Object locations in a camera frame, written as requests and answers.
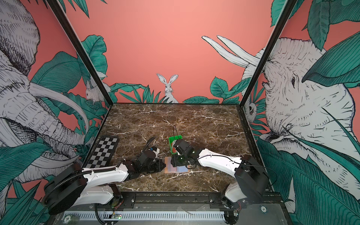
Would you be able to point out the green plastic tray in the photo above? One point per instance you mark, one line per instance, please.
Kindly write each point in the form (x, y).
(172, 141)

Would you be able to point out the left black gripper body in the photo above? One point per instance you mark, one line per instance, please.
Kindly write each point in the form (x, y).
(155, 167)

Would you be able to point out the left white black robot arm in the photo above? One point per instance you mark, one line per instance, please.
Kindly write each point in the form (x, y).
(78, 186)

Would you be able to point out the right black frame post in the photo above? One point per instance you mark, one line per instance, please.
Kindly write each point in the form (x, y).
(284, 16)

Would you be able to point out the black front mounting rail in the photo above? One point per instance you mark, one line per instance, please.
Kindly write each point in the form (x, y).
(215, 200)

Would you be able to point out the left black frame post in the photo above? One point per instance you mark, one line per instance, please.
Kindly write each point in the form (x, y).
(67, 27)

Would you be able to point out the white red credit card stack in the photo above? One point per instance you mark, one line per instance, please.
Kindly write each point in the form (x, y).
(173, 150)

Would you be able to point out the black white checkerboard plate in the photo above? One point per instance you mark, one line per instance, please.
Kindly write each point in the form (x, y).
(103, 152)

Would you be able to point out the white slotted cable duct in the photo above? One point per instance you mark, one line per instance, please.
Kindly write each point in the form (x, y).
(163, 215)

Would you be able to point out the black frame post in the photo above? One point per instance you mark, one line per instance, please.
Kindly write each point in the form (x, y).
(284, 16)
(67, 27)

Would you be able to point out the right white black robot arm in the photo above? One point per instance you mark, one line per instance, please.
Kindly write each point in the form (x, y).
(251, 178)

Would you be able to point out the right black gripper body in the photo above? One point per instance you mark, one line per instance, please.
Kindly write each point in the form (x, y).
(180, 161)

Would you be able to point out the pink leather card holder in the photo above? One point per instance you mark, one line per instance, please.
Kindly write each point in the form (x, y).
(180, 169)

